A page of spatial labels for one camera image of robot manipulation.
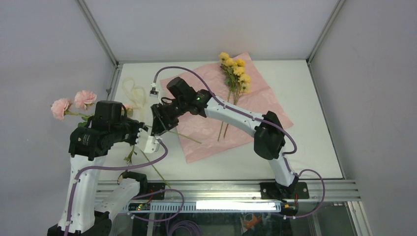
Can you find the pink wrapping paper sheet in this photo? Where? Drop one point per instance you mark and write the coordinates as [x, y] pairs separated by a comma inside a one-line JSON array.
[[216, 135]]

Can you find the white slotted cable duct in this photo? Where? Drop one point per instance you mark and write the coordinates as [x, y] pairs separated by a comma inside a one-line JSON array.
[[204, 207]]

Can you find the aluminium mounting rail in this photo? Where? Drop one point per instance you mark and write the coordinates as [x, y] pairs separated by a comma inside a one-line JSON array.
[[309, 190]]

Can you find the cream ribbon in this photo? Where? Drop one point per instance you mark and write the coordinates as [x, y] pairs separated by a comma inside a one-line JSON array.
[[137, 96]]

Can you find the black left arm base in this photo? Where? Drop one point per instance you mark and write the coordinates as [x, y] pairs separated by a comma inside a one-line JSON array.
[[146, 190]]

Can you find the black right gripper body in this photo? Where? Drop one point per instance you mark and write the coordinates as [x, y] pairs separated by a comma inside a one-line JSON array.
[[171, 112]]

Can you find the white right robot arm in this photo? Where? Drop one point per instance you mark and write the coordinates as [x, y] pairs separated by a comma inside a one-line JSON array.
[[266, 130]]

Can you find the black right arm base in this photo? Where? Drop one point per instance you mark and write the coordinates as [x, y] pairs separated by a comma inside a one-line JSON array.
[[274, 191]]

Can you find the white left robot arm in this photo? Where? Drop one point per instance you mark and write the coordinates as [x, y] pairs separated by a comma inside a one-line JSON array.
[[82, 216]]

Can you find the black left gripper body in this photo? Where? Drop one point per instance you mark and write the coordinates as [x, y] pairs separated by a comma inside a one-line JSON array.
[[127, 129]]

